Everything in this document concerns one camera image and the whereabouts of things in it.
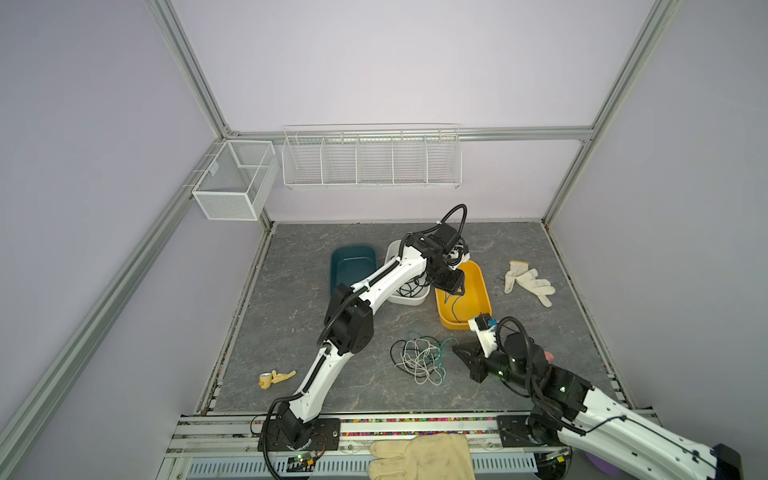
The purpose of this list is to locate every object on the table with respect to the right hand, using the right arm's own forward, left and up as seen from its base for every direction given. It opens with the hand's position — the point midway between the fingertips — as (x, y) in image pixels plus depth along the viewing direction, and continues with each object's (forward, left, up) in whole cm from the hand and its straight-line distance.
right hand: (455, 350), depth 75 cm
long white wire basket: (+58, +23, +19) cm, 65 cm away
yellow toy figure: (-4, +51, -10) cm, 52 cm away
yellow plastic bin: (+16, -3, -9) cm, 18 cm away
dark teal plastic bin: (+37, +32, -13) cm, 51 cm away
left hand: (+16, -4, 0) cm, 17 cm away
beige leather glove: (-21, +9, -12) cm, 26 cm away
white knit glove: (+30, -29, -11) cm, 43 cm away
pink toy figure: (+3, -28, -11) cm, 31 cm away
